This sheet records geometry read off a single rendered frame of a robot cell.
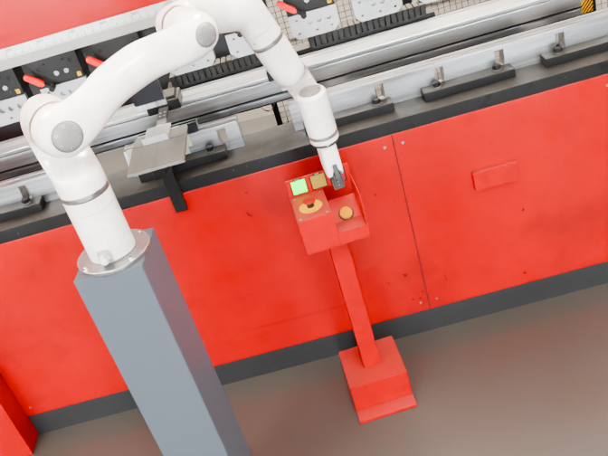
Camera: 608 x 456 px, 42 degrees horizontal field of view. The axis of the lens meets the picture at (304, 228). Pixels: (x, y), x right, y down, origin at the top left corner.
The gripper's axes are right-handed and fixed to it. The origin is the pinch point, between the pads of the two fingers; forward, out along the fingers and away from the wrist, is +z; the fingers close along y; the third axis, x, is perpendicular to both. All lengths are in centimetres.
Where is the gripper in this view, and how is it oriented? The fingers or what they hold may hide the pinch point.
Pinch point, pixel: (337, 181)
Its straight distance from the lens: 233.0
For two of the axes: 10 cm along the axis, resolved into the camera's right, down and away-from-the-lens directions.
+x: 9.4, -3.5, 0.1
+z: 2.6, 7.4, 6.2
